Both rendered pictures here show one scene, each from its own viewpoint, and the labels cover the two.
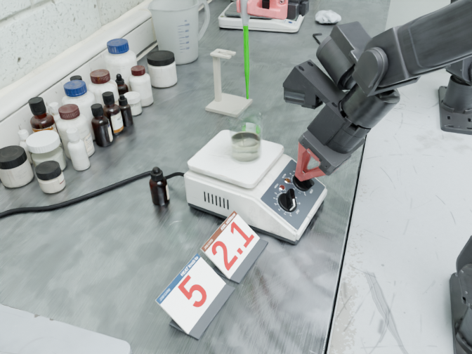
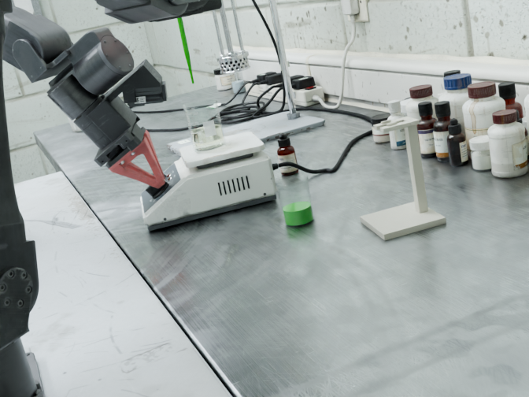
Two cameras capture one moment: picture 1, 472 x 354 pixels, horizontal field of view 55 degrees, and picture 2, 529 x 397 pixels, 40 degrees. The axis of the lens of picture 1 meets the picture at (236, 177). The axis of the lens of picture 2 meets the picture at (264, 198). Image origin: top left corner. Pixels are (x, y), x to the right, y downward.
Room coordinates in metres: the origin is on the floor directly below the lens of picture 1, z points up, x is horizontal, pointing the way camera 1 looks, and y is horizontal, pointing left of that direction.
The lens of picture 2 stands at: (1.49, -0.64, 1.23)
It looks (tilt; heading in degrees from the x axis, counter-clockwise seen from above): 17 degrees down; 142
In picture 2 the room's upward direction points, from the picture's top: 12 degrees counter-clockwise
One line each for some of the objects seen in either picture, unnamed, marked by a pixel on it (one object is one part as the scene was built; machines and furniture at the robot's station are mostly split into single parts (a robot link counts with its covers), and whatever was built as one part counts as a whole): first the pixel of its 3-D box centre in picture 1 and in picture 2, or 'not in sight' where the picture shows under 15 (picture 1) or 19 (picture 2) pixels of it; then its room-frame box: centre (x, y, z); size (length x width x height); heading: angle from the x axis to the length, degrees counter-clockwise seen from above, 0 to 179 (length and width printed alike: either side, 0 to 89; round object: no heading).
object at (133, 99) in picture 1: (132, 104); (484, 153); (0.91, 0.23, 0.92); 0.04 x 0.04 x 0.04
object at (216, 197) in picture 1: (251, 182); (209, 179); (0.59, -0.02, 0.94); 0.22 x 0.13 x 0.08; 60
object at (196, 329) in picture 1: (197, 294); not in sight; (0.38, 0.05, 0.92); 0.09 x 0.06 x 0.04; 149
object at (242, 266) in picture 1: (235, 245); not in sight; (0.46, 0.00, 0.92); 0.09 x 0.06 x 0.04; 149
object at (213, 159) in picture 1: (236, 156); (220, 148); (0.60, 0.00, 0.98); 0.12 x 0.12 x 0.01; 60
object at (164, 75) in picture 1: (161, 69); not in sight; (1.06, 0.18, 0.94); 0.07 x 0.07 x 0.07
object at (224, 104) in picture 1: (228, 80); (394, 173); (0.92, 0.01, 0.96); 0.08 x 0.08 x 0.13; 62
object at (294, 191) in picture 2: not in sight; (295, 201); (0.78, -0.03, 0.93); 0.04 x 0.04 x 0.06
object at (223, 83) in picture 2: not in sight; (224, 78); (-0.34, 0.75, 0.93); 0.06 x 0.06 x 0.06
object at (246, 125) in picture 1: (246, 137); (203, 125); (0.59, -0.02, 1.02); 0.06 x 0.05 x 0.08; 7
